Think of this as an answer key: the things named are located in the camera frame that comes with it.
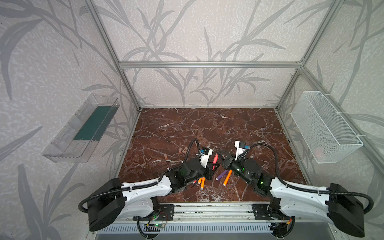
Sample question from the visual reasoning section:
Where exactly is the white wire mesh basket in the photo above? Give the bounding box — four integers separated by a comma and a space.
291, 91, 364, 164

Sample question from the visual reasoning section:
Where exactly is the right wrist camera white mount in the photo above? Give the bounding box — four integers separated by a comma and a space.
235, 141, 250, 161

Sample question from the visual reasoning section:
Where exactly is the horizontal aluminium crossbar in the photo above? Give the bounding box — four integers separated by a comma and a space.
119, 61, 301, 69

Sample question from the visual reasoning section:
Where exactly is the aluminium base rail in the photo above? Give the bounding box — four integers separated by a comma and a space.
94, 199, 333, 229

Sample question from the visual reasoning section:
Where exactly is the thick pink marker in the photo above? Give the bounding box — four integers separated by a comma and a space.
213, 154, 219, 164

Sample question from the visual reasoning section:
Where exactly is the orange pen lower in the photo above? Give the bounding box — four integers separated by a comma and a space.
200, 177, 206, 189

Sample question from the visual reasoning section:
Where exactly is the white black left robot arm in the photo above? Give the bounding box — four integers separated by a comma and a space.
78, 159, 219, 232

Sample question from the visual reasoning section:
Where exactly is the purple marker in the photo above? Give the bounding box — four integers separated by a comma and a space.
216, 170, 229, 181

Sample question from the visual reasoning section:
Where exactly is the clear plastic wall tray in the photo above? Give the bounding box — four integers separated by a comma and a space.
42, 94, 120, 163

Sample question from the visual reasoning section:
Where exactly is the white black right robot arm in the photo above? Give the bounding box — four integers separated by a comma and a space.
219, 154, 374, 238

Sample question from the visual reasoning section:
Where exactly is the aluminium frame post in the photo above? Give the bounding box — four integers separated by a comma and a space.
85, 0, 142, 112

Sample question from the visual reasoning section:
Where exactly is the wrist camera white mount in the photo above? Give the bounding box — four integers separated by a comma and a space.
235, 141, 250, 161
196, 147, 213, 168

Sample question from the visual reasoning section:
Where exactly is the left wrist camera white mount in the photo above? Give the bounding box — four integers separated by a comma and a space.
196, 147, 213, 168

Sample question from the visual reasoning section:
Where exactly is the orange pen right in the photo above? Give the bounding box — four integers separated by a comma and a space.
223, 170, 233, 186

